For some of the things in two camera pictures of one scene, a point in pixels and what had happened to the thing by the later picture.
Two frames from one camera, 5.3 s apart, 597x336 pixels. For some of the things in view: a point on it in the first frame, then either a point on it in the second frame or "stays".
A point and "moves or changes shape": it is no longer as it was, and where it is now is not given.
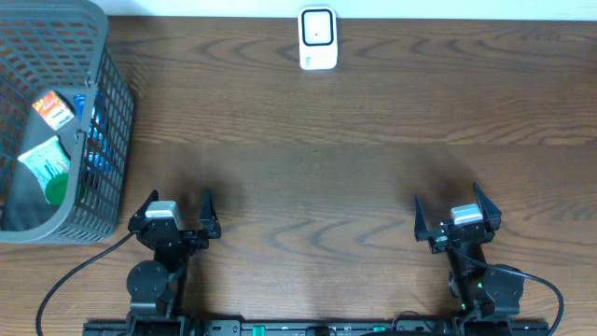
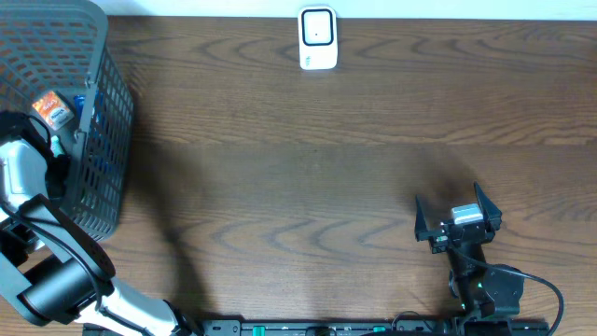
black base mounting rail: [535, 327] stays
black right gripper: [439, 241] stays
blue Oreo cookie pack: [97, 156] moves or changes shape
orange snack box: [54, 110] stays
